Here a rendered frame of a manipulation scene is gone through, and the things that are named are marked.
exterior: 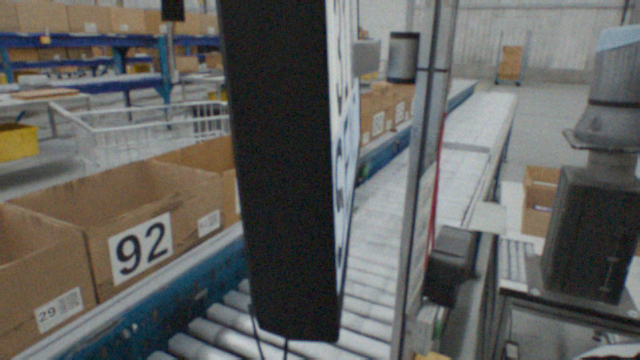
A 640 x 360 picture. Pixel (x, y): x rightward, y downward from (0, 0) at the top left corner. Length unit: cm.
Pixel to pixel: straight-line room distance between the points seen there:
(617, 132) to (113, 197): 130
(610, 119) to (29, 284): 125
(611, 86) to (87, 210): 134
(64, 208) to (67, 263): 34
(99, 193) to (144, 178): 15
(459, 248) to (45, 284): 71
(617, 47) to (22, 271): 128
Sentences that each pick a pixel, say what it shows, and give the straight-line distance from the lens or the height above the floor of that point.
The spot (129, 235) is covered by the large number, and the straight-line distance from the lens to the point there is 96.
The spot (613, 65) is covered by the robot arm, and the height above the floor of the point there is 136.
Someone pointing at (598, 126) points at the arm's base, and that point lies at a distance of 121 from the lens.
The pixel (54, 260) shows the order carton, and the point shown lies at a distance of 88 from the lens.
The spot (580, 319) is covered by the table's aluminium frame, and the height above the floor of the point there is 70.
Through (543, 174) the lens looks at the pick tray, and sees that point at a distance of 221.
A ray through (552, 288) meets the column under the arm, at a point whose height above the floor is 77.
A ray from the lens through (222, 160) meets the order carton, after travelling 159.
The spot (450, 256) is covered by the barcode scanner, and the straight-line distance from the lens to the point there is 70.
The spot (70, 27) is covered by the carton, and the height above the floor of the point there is 145.
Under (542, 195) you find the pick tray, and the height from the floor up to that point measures 82.
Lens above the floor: 141
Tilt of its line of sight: 19 degrees down
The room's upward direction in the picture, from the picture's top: 1 degrees clockwise
